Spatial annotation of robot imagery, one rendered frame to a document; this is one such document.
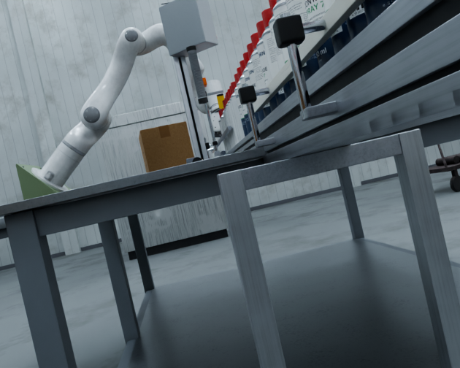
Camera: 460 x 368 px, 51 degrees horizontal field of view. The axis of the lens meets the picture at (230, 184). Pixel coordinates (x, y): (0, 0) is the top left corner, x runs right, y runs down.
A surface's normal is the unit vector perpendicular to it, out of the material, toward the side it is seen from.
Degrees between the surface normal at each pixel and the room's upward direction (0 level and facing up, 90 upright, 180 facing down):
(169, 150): 90
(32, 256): 90
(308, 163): 90
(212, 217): 90
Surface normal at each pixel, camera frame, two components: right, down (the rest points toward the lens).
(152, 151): 0.21, -0.04
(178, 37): -0.48, 0.12
